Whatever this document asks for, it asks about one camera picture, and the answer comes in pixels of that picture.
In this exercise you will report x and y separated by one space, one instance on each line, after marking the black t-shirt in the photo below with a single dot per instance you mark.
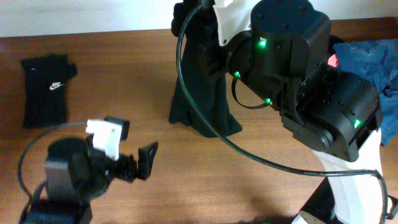
210 97

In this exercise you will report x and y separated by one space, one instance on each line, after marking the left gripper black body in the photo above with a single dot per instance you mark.
143 163

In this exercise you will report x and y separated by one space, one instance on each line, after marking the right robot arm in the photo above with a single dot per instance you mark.
279 50

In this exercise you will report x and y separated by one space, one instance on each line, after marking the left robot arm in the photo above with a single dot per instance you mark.
76 173

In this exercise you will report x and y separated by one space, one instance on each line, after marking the blue denim jeans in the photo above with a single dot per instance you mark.
376 61

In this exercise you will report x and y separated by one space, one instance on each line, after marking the pink paper tag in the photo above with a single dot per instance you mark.
333 61

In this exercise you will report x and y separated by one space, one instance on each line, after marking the black Nike sock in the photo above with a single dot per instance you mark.
45 83

